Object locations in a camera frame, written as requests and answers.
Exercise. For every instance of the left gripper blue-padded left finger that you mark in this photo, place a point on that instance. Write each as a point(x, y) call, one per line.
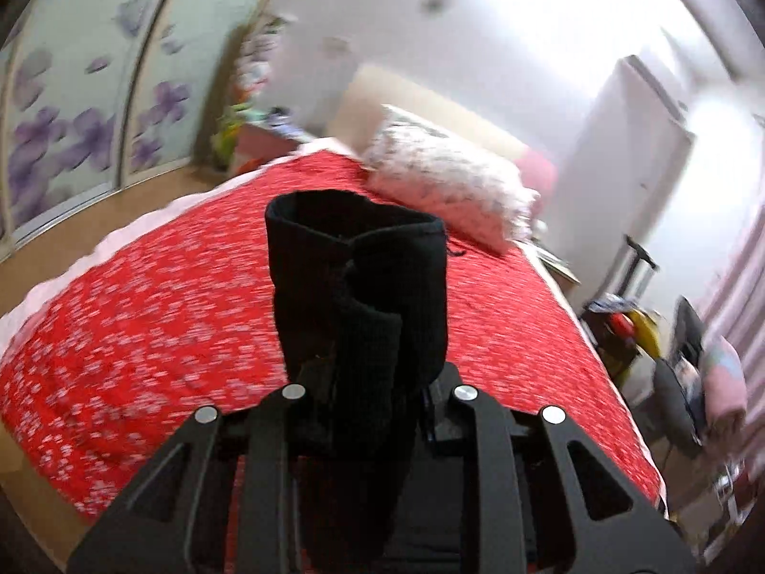
point(218, 496)

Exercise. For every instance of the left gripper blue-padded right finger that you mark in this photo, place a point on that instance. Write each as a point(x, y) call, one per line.
point(514, 492)

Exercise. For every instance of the black pants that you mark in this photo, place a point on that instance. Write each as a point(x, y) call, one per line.
point(361, 311)

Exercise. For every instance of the pile of clothes on chair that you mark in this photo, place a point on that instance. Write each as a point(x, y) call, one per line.
point(698, 396)

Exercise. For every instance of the black wooden chair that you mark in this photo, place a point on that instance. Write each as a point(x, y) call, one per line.
point(639, 272)

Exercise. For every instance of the pink floral pillow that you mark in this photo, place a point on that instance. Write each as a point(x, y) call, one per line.
point(476, 192)

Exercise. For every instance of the white door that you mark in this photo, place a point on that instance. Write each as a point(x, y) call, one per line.
point(619, 177)

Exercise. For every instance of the bedside table with clutter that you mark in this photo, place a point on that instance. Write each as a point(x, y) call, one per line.
point(248, 138)

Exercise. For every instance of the floral sliding wardrobe doors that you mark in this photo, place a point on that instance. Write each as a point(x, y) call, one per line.
point(100, 94)

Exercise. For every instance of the beige headboard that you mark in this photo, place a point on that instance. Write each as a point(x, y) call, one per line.
point(361, 111)

